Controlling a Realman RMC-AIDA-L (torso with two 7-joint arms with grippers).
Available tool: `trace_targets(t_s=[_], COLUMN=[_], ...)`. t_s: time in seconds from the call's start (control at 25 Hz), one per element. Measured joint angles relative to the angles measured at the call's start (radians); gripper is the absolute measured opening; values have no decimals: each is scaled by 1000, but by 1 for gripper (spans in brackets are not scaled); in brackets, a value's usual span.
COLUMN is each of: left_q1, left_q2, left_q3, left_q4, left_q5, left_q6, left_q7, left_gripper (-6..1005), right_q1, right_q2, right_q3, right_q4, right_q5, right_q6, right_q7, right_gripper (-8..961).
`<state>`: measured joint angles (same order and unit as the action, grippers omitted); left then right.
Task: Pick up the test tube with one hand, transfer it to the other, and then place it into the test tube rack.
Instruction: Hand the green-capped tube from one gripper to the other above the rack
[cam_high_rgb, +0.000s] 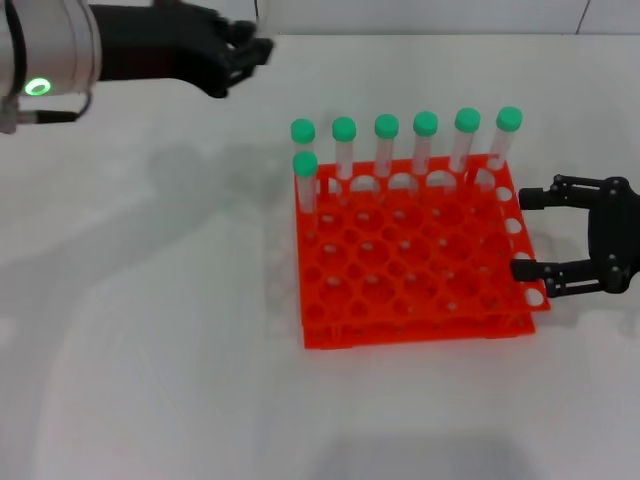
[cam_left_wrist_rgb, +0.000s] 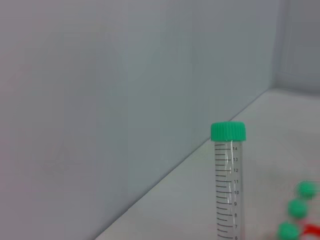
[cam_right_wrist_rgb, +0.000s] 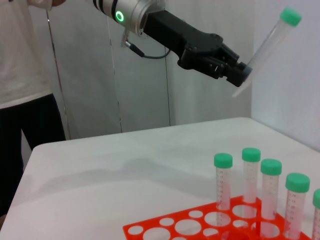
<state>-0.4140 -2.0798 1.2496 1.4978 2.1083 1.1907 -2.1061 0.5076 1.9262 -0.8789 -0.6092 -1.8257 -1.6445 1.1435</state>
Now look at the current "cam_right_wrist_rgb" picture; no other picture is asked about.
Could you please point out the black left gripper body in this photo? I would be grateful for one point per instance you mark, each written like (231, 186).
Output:
(185, 37)

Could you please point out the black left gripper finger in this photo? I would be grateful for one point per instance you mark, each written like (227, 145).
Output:
(232, 58)
(230, 73)

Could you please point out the clear test tube green cap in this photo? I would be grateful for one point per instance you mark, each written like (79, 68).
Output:
(297, 182)
(271, 166)
(251, 153)
(317, 200)
(223, 160)
(270, 40)

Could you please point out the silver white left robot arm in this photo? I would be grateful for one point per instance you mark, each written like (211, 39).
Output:
(130, 15)

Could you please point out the orange-red test tube rack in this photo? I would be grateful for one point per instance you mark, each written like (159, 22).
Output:
(152, 224)

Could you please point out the person in white shirt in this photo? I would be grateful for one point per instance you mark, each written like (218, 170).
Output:
(20, 62)

